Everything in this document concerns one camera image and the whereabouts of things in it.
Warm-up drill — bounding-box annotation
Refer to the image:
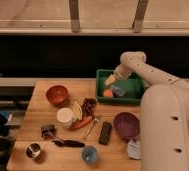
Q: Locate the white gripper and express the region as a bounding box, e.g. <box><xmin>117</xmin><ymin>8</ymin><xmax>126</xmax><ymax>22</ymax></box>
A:
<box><xmin>105</xmin><ymin>65</ymin><xmax>130</xmax><ymax>86</ymax></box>

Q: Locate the orange apple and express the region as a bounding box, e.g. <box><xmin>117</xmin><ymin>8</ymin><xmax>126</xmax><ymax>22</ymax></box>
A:
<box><xmin>103</xmin><ymin>89</ymin><xmax>113</xmax><ymax>98</ymax></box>

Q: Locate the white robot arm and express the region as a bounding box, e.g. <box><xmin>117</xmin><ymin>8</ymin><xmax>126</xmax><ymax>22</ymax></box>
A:
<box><xmin>105</xmin><ymin>51</ymin><xmax>189</xmax><ymax>171</ymax></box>

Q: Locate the purple bowl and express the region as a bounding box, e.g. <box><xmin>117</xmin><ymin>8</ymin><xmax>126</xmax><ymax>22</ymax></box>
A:
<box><xmin>113</xmin><ymin>112</ymin><xmax>140</xmax><ymax>140</ymax></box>

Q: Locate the red bowl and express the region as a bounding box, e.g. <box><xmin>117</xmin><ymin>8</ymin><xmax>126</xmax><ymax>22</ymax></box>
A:
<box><xmin>46</xmin><ymin>85</ymin><xmax>69</xmax><ymax>106</ymax></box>

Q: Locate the blue grey sponge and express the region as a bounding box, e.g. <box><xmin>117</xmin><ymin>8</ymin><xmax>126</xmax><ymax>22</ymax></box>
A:
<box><xmin>110</xmin><ymin>85</ymin><xmax>126</xmax><ymax>97</ymax></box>

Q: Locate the green plastic bin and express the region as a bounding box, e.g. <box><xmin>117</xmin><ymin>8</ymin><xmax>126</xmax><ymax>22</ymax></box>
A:
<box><xmin>95</xmin><ymin>69</ymin><xmax>145</xmax><ymax>105</ymax></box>

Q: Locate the brown pine cone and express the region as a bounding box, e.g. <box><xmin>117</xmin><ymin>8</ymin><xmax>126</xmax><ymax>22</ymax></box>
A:
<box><xmin>82</xmin><ymin>98</ymin><xmax>97</xmax><ymax>116</ymax></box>

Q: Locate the metal spoon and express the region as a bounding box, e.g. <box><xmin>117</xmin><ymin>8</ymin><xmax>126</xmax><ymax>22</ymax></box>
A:
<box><xmin>83</xmin><ymin>118</ymin><xmax>100</xmax><ymax>140</ymax></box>

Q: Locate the orange carrot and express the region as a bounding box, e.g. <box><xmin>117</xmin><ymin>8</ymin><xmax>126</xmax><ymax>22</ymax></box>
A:
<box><xmin>70</xmin><ymin>116</ymin><xmax>93</xmax><ymax>130</ymax></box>

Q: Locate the yellow banana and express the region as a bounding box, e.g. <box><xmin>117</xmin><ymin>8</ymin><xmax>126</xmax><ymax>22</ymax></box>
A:
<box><xmin>72</xmin><ymin>101</ymin><xmax>83</xmax><ymax>120</ymax></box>

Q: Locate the black remote control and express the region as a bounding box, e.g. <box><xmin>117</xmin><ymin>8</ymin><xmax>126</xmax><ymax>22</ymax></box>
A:
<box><xmin>99</xmin><ymin>122</ymin><xmax>112</xmax><ymax>145</ymax></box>

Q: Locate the white cup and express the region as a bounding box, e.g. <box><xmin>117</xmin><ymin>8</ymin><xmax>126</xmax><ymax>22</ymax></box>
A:
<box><xmin>57</xmin><ymin>108</ymin><xmax>74</xmax><ymax>127</ymax></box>

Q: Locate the white crumpled packet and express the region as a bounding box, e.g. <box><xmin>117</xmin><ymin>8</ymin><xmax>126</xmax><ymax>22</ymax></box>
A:
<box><xmin>126</xmin><ymin>139</ymin><xmax>141</xmax><ymax>160</ymax></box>

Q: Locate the blue small cup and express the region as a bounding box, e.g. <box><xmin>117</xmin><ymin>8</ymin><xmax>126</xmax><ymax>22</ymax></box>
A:
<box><xmin>81</xmin><ymin>146</ymin><xmax>98</xmax><ymax>164</ymax></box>

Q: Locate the dark grey small box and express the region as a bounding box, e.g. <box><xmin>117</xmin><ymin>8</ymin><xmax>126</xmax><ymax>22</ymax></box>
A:
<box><xmin>41</xmin><ymin>124</ymin><xmax>55</xmax><ymax>139</ymax></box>

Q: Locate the round metal tin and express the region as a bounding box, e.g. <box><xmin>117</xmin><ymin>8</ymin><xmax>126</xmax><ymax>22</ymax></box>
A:
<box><xmin>25</xmin><ymin>143</ymin><xmax>44</xmax><ymax>162</ymax></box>

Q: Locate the black handled brush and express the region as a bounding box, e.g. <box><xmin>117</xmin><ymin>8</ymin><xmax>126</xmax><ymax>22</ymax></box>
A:
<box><xmin>46</xmin><ymin>132</ymin><xmax>85</xmax><ymax>148</ymax></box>

